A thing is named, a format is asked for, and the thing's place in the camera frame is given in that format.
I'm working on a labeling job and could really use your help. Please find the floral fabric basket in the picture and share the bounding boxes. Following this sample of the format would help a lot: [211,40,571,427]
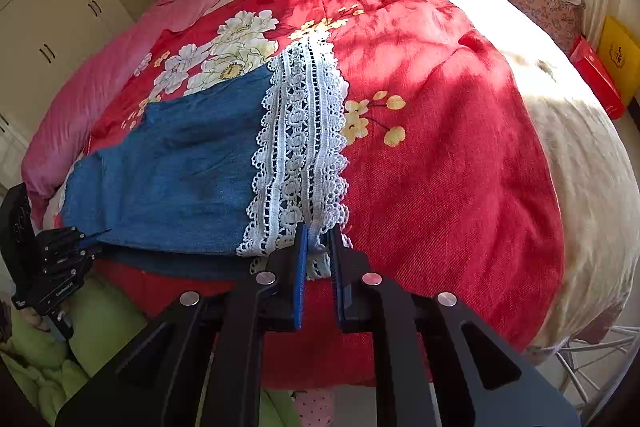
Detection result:
[491,0,586,55]

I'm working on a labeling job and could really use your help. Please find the yellow box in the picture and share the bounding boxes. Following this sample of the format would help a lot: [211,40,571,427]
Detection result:
[597,16,640,105]

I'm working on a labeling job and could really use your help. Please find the red box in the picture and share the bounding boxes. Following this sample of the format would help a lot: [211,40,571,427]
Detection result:
[569,36,626,120]

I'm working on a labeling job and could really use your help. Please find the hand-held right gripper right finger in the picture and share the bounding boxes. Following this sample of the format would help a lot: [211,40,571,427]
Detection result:
[325,223,581,427]

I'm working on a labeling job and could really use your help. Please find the pink quilt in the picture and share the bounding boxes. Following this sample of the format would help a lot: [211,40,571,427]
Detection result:
[20,0,258,228]

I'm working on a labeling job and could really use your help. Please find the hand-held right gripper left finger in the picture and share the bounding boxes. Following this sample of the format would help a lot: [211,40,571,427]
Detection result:
[55,222,311,427]

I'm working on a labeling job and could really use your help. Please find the blue denim jeans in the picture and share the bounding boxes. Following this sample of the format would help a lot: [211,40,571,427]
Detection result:
[60,38,354,283]

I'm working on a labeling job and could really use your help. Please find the white wardrobe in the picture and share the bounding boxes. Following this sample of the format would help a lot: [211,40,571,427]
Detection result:
[0,0,136,188]

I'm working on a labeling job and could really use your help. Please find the beige bed sheet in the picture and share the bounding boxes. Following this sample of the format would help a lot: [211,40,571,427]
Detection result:
[42,0,640,353]

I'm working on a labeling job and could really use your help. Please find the red floral blanket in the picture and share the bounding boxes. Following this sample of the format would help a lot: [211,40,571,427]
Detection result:
[82,0,567,390]

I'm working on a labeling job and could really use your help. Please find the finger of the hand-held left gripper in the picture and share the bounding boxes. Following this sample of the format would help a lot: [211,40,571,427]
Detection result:
[39,228,112,254]
[42,244,104,279]

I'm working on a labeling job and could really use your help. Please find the white wire rack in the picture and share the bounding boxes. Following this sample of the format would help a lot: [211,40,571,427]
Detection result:
[550,324,637,408]

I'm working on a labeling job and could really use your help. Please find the pink dotted cloth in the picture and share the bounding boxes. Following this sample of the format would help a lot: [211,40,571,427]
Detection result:
[294,388,336,427]

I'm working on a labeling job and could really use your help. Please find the green fleece clothing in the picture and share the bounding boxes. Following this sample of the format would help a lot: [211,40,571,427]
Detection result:
[0,277,301,427]

